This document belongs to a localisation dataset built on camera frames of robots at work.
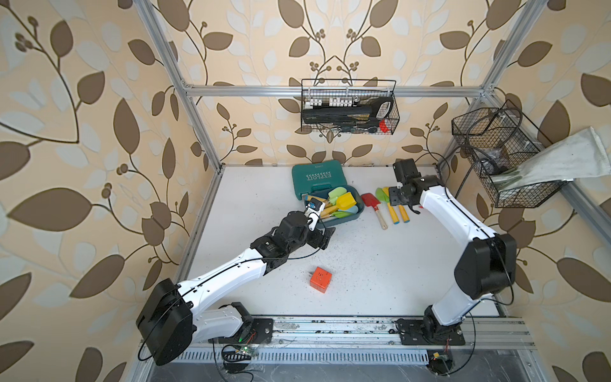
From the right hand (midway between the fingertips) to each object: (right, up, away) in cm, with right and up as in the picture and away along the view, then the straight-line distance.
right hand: (402, 196), depth 89 cm
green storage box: (-32, +8, +20) cm, 38 cm away
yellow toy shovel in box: (-21, -3, +15) cm, 26 cm away
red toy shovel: (-9, -2, +16) cm, 18 cm away
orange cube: (-31, -28, -9) cm, 43 cm away
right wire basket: (+32, +21, -5) cm, 38 cm away
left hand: (-30, -8, -12) cm, 33 cm away
